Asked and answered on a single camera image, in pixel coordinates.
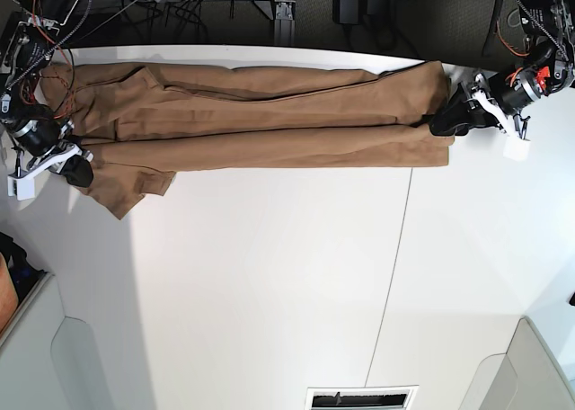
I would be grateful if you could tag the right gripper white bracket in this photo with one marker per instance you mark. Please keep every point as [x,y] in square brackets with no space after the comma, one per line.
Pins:
[66,158]

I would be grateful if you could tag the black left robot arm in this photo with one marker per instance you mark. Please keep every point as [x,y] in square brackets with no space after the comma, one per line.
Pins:
[544,67]

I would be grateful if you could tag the tan brown t-shirt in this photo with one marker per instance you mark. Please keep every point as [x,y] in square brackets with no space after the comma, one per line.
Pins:
[145,122]

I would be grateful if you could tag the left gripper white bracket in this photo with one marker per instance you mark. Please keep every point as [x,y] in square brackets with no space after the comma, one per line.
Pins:
[485,102]

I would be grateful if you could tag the grey plastic bin right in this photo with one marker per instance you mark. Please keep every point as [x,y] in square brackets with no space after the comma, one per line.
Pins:
[526,376]

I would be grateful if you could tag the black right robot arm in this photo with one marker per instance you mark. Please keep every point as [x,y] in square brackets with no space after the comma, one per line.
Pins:
[41,137]

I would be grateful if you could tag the aluminium frame post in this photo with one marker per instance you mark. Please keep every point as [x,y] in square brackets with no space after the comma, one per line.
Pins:
[282,15]

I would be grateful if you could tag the grey plastic bin left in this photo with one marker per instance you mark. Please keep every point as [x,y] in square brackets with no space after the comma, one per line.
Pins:
[71,337]

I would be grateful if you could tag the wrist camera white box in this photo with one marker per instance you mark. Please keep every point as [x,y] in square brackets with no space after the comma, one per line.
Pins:
[516,149]
[21,188]

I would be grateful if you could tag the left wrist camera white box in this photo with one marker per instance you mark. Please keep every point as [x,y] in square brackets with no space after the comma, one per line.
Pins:
[516,149]

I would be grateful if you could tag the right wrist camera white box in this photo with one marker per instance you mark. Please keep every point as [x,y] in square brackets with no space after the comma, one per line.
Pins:
[21,188]

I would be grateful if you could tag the grey plastic bin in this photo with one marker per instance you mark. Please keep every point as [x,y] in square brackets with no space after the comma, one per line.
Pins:
[526,376]
[71,337]

